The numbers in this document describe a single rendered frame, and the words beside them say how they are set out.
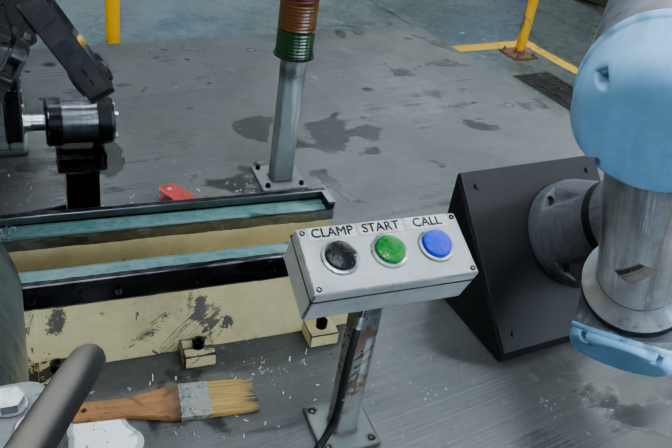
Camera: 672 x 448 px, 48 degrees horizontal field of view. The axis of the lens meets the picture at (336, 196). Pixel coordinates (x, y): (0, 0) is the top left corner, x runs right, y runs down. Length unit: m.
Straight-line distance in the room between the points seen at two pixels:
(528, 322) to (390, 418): 0.25
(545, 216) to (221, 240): 0.43
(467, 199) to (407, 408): 0.29
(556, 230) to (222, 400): 0.48
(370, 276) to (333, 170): 0.68
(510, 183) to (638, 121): 0.55
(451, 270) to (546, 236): 0.34
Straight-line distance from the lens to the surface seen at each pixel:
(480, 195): 1.03
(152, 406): 0.89
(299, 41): 1.16
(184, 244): 0.98
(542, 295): 1.06
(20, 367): 0.57
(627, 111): 0.52
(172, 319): 0.92
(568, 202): 1.04
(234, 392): 0.90
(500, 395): 0.98
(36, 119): 0.97
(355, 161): 1.39
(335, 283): 0.67
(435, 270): 0.71
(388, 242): 0.70
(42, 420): 0.25
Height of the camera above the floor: 1.47
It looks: 32 degrees down
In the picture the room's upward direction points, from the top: 9 degrees clockwise
